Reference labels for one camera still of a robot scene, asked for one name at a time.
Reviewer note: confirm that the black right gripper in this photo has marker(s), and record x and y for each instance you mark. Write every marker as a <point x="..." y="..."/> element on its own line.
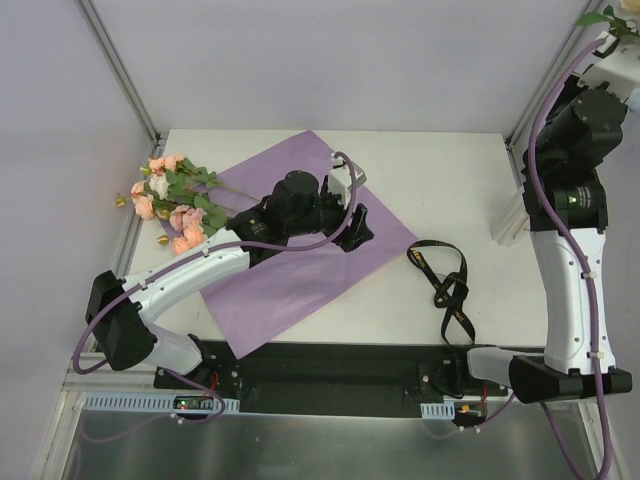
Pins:
<point x="582" y="116"/>

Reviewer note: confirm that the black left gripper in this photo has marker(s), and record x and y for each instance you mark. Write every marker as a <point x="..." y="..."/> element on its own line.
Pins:
<point x="351" y="226"/>

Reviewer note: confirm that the white artificial rose stem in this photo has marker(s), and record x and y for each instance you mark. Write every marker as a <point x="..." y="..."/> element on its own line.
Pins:
<point x="622" y="19"/>

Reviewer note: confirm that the purple tissue paper sheet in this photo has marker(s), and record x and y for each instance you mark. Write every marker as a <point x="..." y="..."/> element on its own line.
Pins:
<point x="255" y="306"/>

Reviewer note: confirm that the pink artificial flower bunch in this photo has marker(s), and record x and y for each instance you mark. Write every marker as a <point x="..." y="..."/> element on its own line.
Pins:
<point x="177" y="192"/>

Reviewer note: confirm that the black printed ribbon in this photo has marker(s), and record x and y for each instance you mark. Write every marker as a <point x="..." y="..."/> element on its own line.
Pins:
<point x="450" y="291"/>

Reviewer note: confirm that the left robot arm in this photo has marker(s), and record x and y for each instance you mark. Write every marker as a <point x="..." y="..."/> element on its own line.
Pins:
<point x="122" y="312"/>

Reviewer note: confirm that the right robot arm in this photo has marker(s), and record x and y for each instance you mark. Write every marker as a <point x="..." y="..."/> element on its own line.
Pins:
<point x="567" y="209"/>

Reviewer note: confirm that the white ribbed ceramic vase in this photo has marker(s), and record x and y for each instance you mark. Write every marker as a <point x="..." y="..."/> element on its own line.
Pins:
<point x="512" y="222"/>

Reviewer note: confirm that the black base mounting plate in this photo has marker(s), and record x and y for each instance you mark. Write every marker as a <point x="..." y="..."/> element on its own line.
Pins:
<point x="389" y="381"/>

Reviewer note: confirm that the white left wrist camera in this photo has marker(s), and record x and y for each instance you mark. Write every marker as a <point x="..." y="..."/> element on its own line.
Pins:
<point x="339" y="181"/>

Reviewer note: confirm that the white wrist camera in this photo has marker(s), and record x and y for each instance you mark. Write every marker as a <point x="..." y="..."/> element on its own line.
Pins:
<point x="339" y="181"/>
<point x="617" y="68"/>

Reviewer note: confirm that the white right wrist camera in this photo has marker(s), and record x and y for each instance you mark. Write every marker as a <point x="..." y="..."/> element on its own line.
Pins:
<point x="617" y="68"/>

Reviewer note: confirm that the left aluminium corner post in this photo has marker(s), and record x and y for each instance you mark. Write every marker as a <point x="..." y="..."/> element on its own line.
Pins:
<point x="96" y="25"/>

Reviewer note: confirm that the white slotted cable duct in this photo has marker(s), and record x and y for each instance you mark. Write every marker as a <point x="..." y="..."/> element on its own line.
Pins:
<point x="159" y="403"/>

